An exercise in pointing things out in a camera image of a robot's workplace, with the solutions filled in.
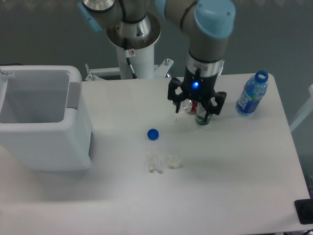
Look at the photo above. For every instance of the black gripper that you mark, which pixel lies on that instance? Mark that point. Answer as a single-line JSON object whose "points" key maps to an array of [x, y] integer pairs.
{"points": [[196, 87]]}

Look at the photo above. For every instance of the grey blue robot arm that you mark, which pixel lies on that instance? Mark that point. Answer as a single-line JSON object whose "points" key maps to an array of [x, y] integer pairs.
{"points": [[133, 30]]}

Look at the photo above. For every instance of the crushed red soda can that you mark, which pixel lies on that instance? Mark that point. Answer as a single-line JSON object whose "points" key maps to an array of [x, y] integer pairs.
{"points": [[190, 106]]}

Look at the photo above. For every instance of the blue bottle cap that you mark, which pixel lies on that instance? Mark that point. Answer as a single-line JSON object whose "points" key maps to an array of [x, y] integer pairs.
{"points": [[153, 134]]}

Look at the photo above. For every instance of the white trash can body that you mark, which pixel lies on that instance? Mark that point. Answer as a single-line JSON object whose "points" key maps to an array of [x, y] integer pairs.
{"points": [[44, 120]]}

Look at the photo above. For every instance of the small clear green-label bottle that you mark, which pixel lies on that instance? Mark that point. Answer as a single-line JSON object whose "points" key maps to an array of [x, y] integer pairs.
{"points": [[200, 115]]}

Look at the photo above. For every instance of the blue plastic drink bottle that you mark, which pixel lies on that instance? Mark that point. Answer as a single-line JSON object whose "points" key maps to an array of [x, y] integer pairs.
{"points": [[253, 91]]}

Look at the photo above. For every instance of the crumpled white tissue right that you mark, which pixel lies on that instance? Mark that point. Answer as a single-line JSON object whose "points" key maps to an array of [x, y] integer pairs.
{"points": [[174, 162]]}

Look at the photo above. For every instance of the crumpled white tissue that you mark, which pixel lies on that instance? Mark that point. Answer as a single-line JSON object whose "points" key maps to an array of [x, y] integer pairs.
{"points": [[155, 164], [174, 162]]}

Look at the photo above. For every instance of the crumpled white tissue left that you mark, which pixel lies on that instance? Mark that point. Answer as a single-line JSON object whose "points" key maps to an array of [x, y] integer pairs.
{"points": [[155, 164]]}

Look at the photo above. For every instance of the white furniture leg right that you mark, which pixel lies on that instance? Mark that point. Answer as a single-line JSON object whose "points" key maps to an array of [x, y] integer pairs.
{"points": [[303, 112]]}

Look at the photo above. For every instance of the black device at edge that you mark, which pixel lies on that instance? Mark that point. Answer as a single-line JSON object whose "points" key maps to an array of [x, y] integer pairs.
{"points": [[304, 210]]}

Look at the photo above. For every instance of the white metal base frame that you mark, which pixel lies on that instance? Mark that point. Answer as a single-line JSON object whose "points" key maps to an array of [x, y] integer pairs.
{"points": [[160, 71]]}

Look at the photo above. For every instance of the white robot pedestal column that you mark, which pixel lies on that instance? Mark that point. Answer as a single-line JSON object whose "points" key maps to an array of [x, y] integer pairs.
{"points": [[142, 61]]}

